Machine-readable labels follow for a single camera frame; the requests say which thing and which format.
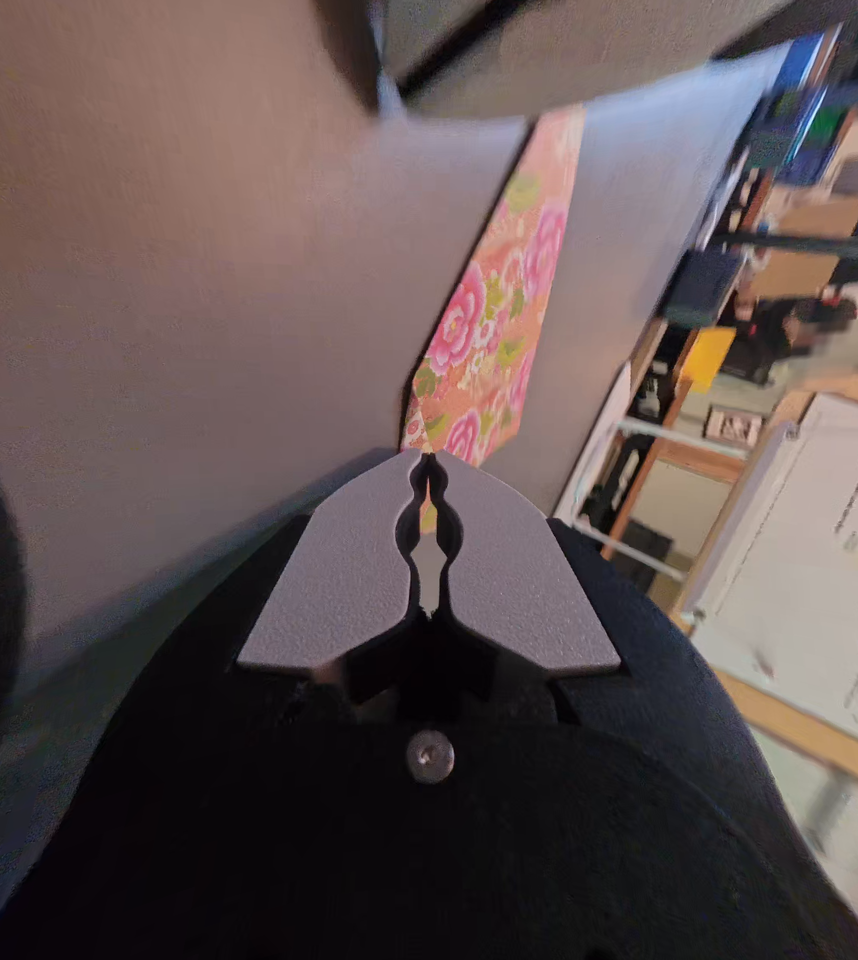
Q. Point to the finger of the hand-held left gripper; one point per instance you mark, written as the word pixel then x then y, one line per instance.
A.
pixel 429 30
pixel 586 60

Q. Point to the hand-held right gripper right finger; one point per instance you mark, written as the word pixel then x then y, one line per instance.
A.
pixel 526 577

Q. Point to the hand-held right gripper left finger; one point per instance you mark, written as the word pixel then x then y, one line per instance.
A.
pixel 339 570

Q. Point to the pink floral origami paper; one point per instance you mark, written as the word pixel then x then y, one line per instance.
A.
pixel 496 300

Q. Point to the wooden workbench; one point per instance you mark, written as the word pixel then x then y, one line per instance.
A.
pixel 699 454

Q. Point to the black stand pole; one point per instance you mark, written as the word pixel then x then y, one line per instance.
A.
pixel 811 246

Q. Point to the dark grey box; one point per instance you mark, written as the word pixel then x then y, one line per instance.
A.
pixel 703 289

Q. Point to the printed instruction sheet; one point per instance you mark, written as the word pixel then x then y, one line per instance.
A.
pixel 796 585

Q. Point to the yellow plastic bin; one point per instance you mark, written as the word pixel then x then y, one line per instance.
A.
pixel 708 360

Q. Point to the wooden display board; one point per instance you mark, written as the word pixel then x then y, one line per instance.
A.
pixel 789 724

